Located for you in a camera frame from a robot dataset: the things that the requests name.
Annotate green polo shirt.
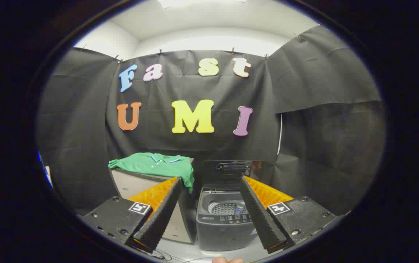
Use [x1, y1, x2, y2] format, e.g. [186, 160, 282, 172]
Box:
[108, 152, 195, 193]

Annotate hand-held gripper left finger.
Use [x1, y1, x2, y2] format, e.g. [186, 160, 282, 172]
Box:
[80, 177, 182, 253]

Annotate white cabinet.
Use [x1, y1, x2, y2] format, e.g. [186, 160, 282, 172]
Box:
[110, 168, 197, 244]

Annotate dark washing machine lid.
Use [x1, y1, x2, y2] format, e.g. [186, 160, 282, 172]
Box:
[202, 160, 253, 188]

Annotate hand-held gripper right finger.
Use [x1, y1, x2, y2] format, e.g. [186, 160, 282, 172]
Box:
[239, 175, 338, 254]

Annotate grey washing machine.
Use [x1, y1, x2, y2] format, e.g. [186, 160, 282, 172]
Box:
[196, 184, 259, 252]

